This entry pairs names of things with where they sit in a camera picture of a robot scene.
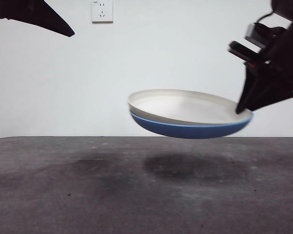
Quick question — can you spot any white round plate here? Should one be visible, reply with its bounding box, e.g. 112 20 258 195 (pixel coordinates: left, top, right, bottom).
127 89 252 125

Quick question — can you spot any blue round plate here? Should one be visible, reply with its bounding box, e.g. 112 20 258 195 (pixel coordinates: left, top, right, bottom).
129 109 255 139

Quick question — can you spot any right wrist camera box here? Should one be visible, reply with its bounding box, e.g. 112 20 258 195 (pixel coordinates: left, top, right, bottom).
244 22 285 51

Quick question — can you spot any black camera cable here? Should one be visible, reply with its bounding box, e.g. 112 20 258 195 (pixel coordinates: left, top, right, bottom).
255 8 275 25

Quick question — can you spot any white wall socket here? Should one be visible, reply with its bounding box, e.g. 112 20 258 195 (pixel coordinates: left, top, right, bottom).
91 0 114 24

